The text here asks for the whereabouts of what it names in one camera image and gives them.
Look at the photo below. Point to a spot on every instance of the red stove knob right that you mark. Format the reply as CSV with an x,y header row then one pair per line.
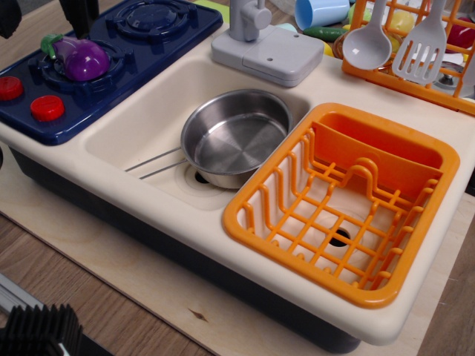
x,y
47,108

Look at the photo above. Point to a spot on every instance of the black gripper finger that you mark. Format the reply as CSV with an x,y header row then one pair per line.
x,y
10,17
81,14

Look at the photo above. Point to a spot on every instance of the light plywood base board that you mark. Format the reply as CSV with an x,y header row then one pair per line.
x,y
134,301

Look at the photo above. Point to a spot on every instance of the green toy cucumber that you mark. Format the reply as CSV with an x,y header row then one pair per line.
x,y
326,34

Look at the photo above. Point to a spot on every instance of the dark blue toy stove top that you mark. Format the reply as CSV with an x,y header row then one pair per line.
x,y
141,38

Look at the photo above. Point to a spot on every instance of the red toy fruit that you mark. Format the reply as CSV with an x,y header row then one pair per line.
x,y
461,35

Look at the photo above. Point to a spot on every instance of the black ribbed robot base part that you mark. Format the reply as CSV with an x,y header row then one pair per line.
x,y
46,331

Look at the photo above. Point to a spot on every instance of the light blue plastic cup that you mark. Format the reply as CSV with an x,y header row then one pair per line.
x,y
319,13

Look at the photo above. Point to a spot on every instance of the red stove knob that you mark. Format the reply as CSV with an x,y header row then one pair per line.
x,y
47,108
10,88

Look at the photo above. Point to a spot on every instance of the grey toy ladle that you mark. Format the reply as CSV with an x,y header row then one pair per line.
x,y
368,48

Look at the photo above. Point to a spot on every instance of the purple toy eggplant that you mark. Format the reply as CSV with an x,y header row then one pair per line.
x,y
81,59

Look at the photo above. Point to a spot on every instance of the grey toy faucet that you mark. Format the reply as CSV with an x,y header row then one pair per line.
x,y
254,46

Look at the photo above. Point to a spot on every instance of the yellow toy fruit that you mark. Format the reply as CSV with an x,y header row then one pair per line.
x,y
402,21

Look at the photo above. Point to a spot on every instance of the orange dish drainer basket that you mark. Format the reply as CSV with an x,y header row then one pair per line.
x,y
345,201

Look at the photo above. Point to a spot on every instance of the orange utensil rack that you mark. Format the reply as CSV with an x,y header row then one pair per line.
x,y
454,85

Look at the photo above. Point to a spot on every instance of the red stove knob left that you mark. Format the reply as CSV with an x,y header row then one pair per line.
x,y
10,88

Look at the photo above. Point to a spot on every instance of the grey slotted toy spatula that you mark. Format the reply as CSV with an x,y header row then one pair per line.
x,y
421,54

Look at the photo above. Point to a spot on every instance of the aluminium rail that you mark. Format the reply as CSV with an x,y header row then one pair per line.
x,y
13,295

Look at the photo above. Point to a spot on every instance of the cream toy kitchen sink unit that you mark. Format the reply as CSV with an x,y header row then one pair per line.
x,y
174,205

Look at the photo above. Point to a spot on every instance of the steel pan with wire handle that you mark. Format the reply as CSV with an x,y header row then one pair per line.
x,y
230,136

